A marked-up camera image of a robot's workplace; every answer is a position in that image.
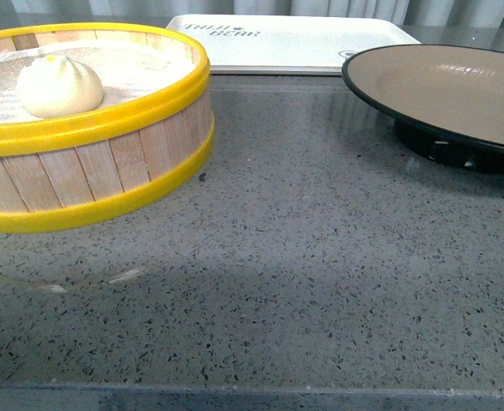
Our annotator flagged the brown plate with black rim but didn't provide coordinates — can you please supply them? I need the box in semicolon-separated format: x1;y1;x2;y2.
341;44;504;174

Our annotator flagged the white steamed bun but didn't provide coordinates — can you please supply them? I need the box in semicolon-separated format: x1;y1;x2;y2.
15;55;104;119

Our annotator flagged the white bear print tray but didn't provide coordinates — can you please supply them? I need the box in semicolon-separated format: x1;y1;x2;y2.
167;14;418;76

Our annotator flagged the white mesh steamer liner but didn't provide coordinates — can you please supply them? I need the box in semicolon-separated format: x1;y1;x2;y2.
0;40;196;124

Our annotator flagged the yellow rimmed bamboo steamer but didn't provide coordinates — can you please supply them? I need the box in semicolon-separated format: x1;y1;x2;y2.
0;22;215;233

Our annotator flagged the grey pleated curtain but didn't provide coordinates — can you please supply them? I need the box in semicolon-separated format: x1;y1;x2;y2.
0;0;504;28

